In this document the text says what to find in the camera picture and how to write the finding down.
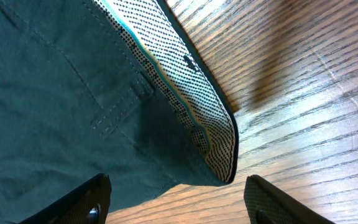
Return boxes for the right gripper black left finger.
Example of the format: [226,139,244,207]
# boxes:
[21,173,111,224]

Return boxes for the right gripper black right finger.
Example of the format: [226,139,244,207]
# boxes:
[244,175,333,224]

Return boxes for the black shorts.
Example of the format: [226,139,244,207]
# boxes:
[0,0,239,223]

